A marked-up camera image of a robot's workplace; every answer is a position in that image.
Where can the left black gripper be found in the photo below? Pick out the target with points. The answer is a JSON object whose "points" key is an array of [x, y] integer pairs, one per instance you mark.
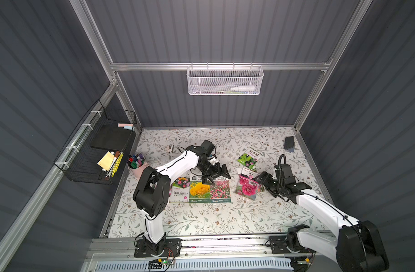
{"points": [[213, 169]]}

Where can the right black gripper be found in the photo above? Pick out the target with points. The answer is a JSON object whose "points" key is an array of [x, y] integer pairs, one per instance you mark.
{"points": [[272, 182]]}

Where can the red pink field seed packet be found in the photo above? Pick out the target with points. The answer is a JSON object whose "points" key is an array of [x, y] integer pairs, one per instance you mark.
{"points": [[220, 192]]}

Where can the yellow sunflower seed packet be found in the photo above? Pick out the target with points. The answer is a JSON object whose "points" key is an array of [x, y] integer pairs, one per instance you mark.
{"points": [[199, 193]]}

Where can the pink carnation seed packet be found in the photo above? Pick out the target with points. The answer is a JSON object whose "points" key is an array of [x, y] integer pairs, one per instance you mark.
{"points": [[247, 184]]}

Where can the mixed flowers pink label packet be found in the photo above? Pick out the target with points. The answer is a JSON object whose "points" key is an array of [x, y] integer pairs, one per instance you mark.
{"points": [[180, 190]]}

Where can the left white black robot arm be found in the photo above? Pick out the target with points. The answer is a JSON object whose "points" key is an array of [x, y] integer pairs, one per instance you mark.
{"points": [[153, 189]]}

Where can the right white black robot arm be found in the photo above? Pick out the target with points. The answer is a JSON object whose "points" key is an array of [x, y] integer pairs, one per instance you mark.
{"points": [[356, 246]]}

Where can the green leaf seed packet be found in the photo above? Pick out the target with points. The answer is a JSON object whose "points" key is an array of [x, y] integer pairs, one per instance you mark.
{"points": [[247, 161]]}

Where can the black rectangular eraser block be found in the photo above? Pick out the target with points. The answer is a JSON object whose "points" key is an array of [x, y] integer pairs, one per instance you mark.
{"points": [[289, 144]]}

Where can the pink marker cup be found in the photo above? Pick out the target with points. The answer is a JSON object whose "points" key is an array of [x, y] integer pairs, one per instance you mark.
{"points": [[137, 163]]}

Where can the white bottle in basket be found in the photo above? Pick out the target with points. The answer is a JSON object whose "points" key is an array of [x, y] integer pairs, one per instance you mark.
{"points": [[244, 89]]}

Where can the black notebook in basket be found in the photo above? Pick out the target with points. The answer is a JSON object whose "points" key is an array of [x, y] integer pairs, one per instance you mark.
{"points": [[111, 138]]}

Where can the yellow sticky note pad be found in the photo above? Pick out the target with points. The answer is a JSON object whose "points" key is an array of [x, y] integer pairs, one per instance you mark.
{"points": [[107, 161]]}

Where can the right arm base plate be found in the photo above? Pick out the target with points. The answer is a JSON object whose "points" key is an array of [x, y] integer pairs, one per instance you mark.
{"points": [[282, 244]]}

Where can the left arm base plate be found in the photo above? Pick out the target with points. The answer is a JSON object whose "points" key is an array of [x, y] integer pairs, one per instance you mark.
{"points": [[165, 248]]}

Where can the white wire mesh basket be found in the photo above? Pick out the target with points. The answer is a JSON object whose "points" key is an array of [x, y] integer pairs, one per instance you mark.
{"points": [[218, 80]]}

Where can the black wire wall basket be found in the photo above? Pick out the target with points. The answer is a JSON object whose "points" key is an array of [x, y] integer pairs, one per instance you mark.
{"points": [[78, 160]]}

